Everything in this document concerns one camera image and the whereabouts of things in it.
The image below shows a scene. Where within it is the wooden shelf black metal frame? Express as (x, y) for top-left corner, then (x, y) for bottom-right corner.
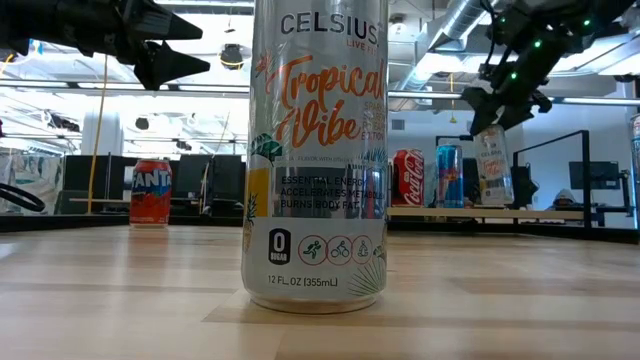
(387, 128), (592, 230)

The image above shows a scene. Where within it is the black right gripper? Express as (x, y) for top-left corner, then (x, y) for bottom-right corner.
(462, 47), (554, 137)

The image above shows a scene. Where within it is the long ceiling light strip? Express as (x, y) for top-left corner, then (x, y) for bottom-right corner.
(0, 78), (640, 107)

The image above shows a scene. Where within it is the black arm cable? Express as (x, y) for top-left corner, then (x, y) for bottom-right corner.
(0, 182), (46, 214)

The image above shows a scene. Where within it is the silver smooth ventilation duct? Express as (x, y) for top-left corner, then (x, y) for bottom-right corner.
(388, 0), (496, 109)

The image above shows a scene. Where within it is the patterned white curtain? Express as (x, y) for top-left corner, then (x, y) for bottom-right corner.
(0, 149), (65, 216)

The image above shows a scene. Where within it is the orange Fanta can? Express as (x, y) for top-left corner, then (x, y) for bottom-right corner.
(128, 158), (174, 230)

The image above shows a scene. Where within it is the white Celsius can black lid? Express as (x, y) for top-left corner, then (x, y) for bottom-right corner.
(241, 0), (390, 315)
(473, 123), (515, 207)

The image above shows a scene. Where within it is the blue silver Red Bull can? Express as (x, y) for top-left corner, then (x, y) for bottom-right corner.
(435, 144), (465, 209)

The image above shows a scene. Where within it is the person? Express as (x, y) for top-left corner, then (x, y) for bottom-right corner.
(544, 188), (584, 211)

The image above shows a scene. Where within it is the red Coca-Cola can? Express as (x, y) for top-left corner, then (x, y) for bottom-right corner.
(390, 148), (426, 208)

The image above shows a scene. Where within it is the yellow power cable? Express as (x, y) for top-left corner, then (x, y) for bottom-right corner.
(85, 54), (110, 216)

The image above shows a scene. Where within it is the black aluminium rail frame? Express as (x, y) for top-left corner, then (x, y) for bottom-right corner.
(0, 213), (640, 246)

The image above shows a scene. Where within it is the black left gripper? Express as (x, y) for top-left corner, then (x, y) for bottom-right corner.
(57, 0), (212, 92)

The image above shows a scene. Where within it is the black ceiling speaker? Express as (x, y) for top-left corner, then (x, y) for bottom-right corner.
(219, 43), (245, 71)

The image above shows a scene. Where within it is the black computer monitor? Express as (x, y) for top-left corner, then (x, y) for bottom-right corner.
(568, 160), (622, 191)

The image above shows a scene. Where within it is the black cabinet row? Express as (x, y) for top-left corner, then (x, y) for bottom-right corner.
(54, 154), (251, 217)

